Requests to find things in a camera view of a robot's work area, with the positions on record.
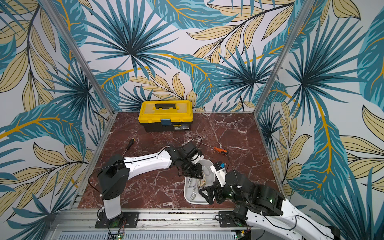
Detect small beige watch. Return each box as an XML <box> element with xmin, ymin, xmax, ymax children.
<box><xmin>203</xmin><ymin>172</ymin><xmax>213</xmax><ymax>186</ymax></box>

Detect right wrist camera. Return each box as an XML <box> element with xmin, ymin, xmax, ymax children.
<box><xmin>210</xmin><ymin>161</ymin><xmax>226</xmax><ymax>187</ymax></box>

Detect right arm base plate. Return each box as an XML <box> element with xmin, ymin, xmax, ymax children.
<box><xmin>215</xmin><ymin>211</ymin><xmax>248</xmax><ymax>228</ymax></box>

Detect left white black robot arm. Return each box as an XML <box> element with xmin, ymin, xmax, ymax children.
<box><xmin>97</xmin><ymin>142</ymin><xmax>204</xmax><ymax>221</ymax></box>

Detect orange handled screwdriver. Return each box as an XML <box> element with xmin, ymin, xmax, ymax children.
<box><xmin>202</xmin><ymin>143</ymin><xmax>228</xmax><ymax>155</ymax></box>

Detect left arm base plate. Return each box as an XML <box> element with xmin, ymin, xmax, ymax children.
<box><xmin>95</xmin><ymin>211</ymin><xmax>140</xmax><ymax>230</ymax></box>

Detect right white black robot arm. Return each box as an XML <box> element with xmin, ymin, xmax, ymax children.
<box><xmin>199</xmin><ymin>170</ymin><xmax>341</xmax><ymax>240</ymax></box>

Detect right aluminium corner post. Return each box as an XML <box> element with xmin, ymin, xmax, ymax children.
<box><xmin>254</xmin><ymin>1</ymin><xmax>315</xmax><ymax>118</ymax></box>

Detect yellow black toolbox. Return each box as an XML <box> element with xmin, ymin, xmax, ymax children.
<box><xmin>138</xmin><ymin>100</ymin><xmax>194</xmax><ymax>133</ymax></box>

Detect white plastic storage tray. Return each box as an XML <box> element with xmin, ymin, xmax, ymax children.
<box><xmin>184</xmin><ymin>160</ymin><xmax>215</xmax><ymax>205</ymax></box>

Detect aluminium corner post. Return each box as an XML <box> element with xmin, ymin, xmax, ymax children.
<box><xmin>40</xmin><ymin>0</ymin><xmax>115</xmax><ymax>115</ymax></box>
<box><xmin>254</xmin><ymin>1</ymin><xmax>315</xmax><ymax>118</ymax></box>

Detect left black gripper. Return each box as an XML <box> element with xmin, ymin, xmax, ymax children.
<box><xmin>180</xmin><ymin>157</ymin><xmax>205</xmax><ymax>179</ymax></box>

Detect black handled screwdriver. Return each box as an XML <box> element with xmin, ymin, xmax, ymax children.
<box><xmin>122</xmin><ymin>139</ymin><xmax>135</xmax><ymax>157</ymax></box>

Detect left aluminium corner post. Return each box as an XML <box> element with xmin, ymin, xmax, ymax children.
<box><xmin>40</xmin><ymin>0</ymin><xmax>115</xmax><ymax>115</ymax></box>

